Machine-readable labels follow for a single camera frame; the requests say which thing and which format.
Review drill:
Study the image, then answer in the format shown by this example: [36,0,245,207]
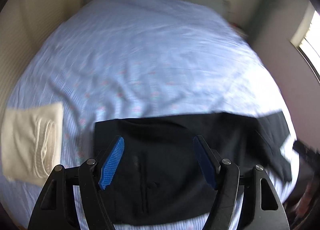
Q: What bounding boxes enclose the black dress pants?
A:
[93,112,292,226]

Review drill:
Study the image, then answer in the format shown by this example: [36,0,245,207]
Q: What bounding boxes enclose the folded cream white garment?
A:
[1,102,63,187]

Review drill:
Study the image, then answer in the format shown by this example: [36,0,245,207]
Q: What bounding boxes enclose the window with railing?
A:
[290,3,320,82]

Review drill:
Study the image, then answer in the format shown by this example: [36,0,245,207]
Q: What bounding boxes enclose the blue floral striped bed sheet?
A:
[1,0,299,229]

